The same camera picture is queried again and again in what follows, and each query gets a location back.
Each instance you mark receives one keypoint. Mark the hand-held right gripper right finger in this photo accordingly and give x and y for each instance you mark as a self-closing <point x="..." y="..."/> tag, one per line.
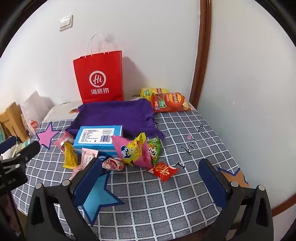
<point x="212" y="185"/>

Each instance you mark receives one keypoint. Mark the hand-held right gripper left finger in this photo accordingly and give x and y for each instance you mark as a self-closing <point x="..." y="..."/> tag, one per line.
<point x="89" y="180"/>

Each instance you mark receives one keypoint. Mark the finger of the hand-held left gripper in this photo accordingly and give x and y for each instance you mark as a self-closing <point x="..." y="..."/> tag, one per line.
<point x="27" y="150"/>
<point x="8" y="143"/>

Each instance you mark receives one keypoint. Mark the pink white candy packet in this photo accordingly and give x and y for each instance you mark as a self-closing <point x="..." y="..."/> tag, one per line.
<point x="77" y="172"/>

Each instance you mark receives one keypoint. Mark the light pink snack packet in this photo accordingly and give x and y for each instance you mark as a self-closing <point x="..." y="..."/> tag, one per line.
<point x="89" y="156"/>

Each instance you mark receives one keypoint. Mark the blue cookie packet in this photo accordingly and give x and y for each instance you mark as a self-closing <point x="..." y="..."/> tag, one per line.
<point x="103" y="158"/>

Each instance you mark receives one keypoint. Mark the red white strawberry candy packet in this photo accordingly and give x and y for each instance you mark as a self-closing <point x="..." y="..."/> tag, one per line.
<point x="114" y="165"/>

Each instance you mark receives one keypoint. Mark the pink crinkled snack packet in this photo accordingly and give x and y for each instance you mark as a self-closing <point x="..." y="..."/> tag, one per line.
<point x="61" y="141"/>

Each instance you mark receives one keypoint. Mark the small red snack packet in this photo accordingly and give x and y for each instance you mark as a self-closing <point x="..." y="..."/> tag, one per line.
<point x="164" y="172"/>

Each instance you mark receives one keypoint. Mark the pink yellow triangular snack packet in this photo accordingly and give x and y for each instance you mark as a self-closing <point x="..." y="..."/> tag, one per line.
<point x="141" y="160"/>

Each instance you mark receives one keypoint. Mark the green triangular snack packet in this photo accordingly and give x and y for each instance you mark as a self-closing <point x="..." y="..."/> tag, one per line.
<point x="153" y="148"/>

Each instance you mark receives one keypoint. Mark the person's left forearm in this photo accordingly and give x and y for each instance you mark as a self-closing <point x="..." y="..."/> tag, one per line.
<point x="7" y="208"/>

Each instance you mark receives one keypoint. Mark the wooden furniture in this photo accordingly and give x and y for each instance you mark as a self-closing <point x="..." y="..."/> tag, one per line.
<point x="11" y="120"/>

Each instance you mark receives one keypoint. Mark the blue box with white label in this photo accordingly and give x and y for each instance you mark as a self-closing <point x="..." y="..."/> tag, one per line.
<point x="97" y="139"/>

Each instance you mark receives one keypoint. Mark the white plastic bag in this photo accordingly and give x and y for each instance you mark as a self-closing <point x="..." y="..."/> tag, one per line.
<point x="37" y="106"/>

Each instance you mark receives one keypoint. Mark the grey checked bed sheet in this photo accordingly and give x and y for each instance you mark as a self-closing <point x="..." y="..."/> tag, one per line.
<point x="161" y="208"/>

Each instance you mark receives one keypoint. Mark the purple towel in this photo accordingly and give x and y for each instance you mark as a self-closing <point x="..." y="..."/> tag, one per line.
<point x="115" y="113"/>

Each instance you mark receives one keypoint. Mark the red chips bag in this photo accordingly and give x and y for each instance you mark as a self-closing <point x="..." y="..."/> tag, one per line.
<point x="171" y="103"/>

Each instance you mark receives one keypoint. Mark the yellow chips bag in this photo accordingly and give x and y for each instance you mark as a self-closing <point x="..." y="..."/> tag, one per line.
<point x="148" y="92"/>

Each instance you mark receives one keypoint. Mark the red paper bag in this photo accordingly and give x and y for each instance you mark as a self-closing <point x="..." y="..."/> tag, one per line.
<point x="99" y="69"/>

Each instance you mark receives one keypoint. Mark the white light switch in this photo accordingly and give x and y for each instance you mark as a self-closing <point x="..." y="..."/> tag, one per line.
<point x="66" y="23"/>

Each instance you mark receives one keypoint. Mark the brown wooden door frame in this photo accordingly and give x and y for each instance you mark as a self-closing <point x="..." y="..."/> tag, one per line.
<point x="201" y="46"/>

